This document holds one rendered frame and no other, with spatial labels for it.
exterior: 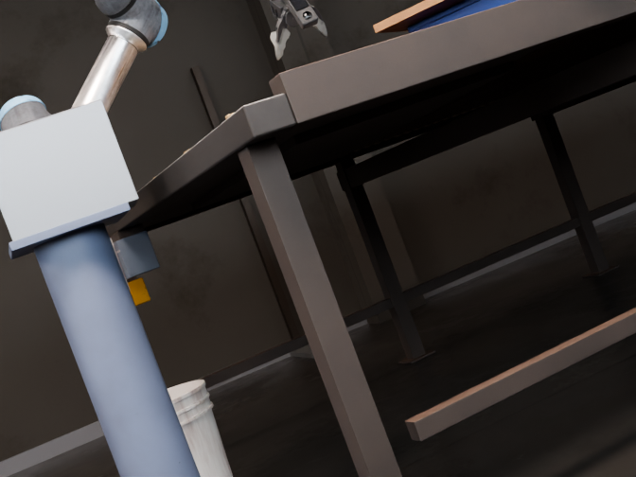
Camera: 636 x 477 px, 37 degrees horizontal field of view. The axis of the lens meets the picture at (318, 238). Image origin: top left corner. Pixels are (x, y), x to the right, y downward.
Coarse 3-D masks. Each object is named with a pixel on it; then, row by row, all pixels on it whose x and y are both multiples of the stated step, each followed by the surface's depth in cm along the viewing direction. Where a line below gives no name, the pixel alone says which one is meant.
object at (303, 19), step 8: (288, 0) 237; (296, 0) 238; (304, 0) 238; (296, 8) 237; (304, 8) 237; (296, 16) 236; (304, 16) 236; (312, 16) 236; (304, 24) 235; (312, 24) 237
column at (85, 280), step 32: (64, 224) 207; (96, 224) 217; (64, 256) 212; (96, 256) 214; (64, 288) 213; (96, 288) 213; (128, 288) 221; (64, 320) 215; (96, 320) 213; (128, 320) 216; (96, 352) 213; (128, 352) 214; (96, 384) 214; (128, 384) 214; (160, 384) 219; (128, 416) 213; (160, 416) 216; (128, 448) 214; (160, 448) 215
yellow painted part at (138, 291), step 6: (132, 282) 307; (138, 282) 307; (132, 288) 306; (138, 288) 307; (144, 288) 308; (132, 294) 306; (138, 294) 307; (144, 294) 308; (138, 300) 307; (144, 300) 307
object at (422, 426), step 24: (576, 336) 197; (600, 336) 195; (624, 336) 197; (528, 360) 192; (552, 360) 190; (576, 360) 192; (480, 384) 187; (504, 384) 186; (528, 384) 188; (432, 408) 183; (456, 408) 181; (480, 408) 183; (432, 432) 179
